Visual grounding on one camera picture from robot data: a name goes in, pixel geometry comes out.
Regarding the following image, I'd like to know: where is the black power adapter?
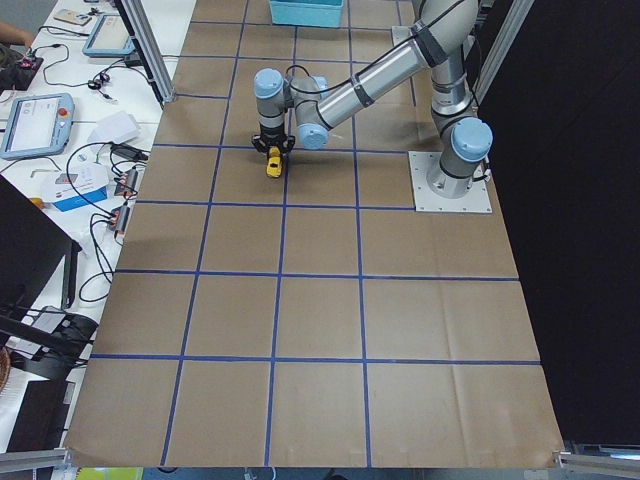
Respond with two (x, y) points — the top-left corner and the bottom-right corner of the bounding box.
(110, 144), (148, 162)

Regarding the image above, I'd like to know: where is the far grey teach pendant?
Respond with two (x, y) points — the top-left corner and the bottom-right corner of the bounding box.
(82, 14), (134, 58)

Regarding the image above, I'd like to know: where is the blue and white box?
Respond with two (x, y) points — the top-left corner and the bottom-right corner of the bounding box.
(39, 157), (109, 214)

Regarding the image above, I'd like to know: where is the grey teach pendant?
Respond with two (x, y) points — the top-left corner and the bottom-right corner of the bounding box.
(82, 14), (134, 58)
(1, 93), (75, 160)

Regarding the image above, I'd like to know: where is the black monitor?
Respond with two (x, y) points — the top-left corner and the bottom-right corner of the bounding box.
(1, 179), (81, 317)

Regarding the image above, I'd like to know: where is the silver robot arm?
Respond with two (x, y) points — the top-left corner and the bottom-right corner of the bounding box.
(252, 0), (493, 199)

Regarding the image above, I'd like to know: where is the light blue plastic bin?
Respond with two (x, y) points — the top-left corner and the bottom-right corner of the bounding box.
(269, 0), (345, 28)

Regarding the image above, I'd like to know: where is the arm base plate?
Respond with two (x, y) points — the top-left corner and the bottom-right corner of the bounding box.
(408, 151), (492, 214)
(391, 26), (436, 67)

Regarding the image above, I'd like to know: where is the white folded paper box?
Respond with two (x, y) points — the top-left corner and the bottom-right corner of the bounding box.
(87, 111), (141, 143)

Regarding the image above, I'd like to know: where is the near grey teach pendant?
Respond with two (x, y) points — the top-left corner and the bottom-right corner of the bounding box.
(1, 93), (75, 160)

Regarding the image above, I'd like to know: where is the yellow toy beetle car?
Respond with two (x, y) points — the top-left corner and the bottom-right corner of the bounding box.
(266, 146), (283, 178)

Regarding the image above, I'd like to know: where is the aluminium frame post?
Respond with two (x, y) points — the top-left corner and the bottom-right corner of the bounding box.
(115, 0), (176, 107)

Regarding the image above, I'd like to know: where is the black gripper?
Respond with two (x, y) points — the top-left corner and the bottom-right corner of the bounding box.
(251, 133), (296, 164)

